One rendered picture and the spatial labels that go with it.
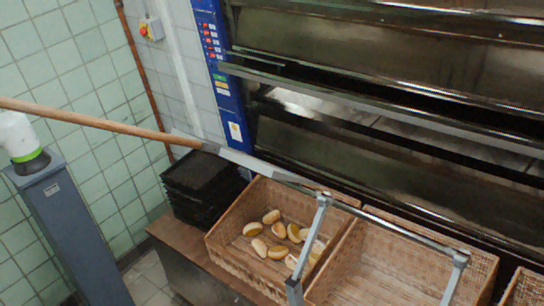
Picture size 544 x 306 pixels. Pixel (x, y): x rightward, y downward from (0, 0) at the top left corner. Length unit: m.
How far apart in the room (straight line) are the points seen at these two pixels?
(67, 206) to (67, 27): 0.93
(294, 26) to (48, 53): 1.32
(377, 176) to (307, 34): 0.63
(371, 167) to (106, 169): 1.64
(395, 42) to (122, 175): 1.96
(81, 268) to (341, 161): 1.31
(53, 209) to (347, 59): 1.38
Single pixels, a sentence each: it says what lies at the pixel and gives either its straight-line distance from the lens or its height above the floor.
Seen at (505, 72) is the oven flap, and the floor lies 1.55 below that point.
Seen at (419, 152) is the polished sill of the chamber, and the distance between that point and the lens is 1.85.
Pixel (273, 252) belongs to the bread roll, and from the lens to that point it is 2.26.
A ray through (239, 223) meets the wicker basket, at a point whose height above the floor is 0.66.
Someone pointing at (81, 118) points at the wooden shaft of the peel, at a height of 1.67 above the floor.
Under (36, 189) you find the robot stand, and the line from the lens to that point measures 2.27.
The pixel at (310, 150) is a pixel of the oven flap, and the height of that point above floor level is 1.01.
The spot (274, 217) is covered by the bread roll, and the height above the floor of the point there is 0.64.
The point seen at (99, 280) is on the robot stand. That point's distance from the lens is 2.64.
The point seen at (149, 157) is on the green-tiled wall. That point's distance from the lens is 3.19.
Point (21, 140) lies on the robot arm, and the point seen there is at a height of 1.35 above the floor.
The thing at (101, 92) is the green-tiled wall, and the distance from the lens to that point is 2.90.
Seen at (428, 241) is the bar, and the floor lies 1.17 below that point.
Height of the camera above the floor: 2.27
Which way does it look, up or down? 35 degrees down
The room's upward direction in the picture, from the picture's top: 11 degrees counter-clockwise
